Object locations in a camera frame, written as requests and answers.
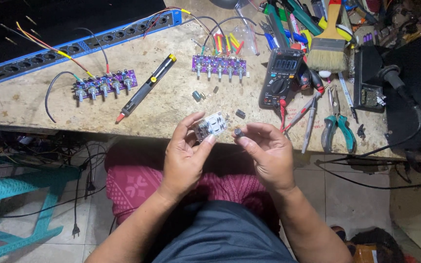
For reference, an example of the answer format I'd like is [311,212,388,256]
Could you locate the person's right hand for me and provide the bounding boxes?
[232,122,297,193]

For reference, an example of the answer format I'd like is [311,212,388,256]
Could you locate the person's left hand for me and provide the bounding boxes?
[158,111,217,201]

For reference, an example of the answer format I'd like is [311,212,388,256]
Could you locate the small white circuit board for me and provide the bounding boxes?
[190,112,229,142]

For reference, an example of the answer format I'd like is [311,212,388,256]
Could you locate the pink patterned sarong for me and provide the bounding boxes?
[104,138,280,234]

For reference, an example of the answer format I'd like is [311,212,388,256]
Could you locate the red multimeter probe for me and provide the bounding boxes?
[281,91,323,133]

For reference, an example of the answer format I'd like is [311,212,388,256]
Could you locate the black and yellow desoldering pump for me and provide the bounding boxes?
[115,53,178,124]

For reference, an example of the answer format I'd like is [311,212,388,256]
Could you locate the black digital multimeter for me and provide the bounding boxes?
[258,47,305,110]

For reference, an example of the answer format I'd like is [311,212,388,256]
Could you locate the grey shirt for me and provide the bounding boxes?
[151,200,299,263]

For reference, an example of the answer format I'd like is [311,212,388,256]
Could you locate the red and black screwdriver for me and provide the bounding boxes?
[296,63,325,94]

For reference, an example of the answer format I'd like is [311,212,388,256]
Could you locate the black soldering stand box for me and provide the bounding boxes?
[353,45,387,113]

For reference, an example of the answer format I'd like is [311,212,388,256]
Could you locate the wooden paintbrush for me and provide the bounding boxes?
[306,0,348,73]

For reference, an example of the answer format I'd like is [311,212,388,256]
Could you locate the clear bag of coloured parts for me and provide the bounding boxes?
[211,25,261,57]

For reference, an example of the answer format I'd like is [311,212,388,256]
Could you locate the dark bundle with orange packet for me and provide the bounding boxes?
[330,225,406,263]

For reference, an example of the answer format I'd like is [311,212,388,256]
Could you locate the heap of tools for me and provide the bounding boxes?
[259,0,381,50]

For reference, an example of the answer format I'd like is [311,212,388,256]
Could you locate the turquoise plastic stool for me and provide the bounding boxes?
[0,156,84,263]

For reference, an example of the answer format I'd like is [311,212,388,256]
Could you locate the blue and black audio panel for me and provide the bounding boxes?
[0,0,183,90]

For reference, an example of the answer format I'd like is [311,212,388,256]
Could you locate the teal handled pliers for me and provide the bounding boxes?
[320,85,357,154]

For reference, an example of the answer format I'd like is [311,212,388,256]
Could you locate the purple potentiometer board with wires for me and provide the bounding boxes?
[191,54,248,81]
[72,69,138,102]

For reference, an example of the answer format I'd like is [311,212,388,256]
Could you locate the black power cable with plug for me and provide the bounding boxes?
[71,144,98,239]

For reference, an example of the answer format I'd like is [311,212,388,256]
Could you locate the black soldering iron with cable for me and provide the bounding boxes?
[315,65,421,190]

